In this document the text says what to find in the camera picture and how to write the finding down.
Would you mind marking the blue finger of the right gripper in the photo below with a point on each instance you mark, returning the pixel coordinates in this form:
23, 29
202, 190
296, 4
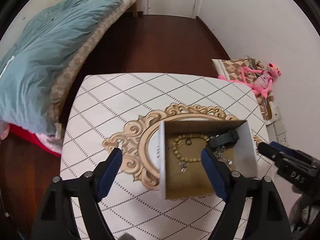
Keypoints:
272, 152
287, 148

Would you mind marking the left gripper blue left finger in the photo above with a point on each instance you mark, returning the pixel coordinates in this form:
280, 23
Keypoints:
107, 171

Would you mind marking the pink panther plush toy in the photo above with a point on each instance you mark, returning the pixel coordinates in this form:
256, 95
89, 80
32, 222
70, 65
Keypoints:
263, 82

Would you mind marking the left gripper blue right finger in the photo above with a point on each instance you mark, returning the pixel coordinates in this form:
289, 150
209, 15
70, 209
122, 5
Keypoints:
216, 173

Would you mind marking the white diamond-pattern tablecloth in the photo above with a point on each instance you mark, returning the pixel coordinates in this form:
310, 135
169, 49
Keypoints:
127, 111

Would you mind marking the white power strip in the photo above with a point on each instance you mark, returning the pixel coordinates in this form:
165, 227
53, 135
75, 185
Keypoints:
276, 128

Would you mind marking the red blanket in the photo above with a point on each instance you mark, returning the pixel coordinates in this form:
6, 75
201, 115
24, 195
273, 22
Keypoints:
25, 135

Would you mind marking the white cardboard box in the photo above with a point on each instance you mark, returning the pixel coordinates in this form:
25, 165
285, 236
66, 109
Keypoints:
197, 157

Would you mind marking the black fitness band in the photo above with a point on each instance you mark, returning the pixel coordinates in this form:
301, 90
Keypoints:
227, 139

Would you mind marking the teal quilt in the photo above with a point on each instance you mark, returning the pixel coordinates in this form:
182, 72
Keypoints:
45, 48

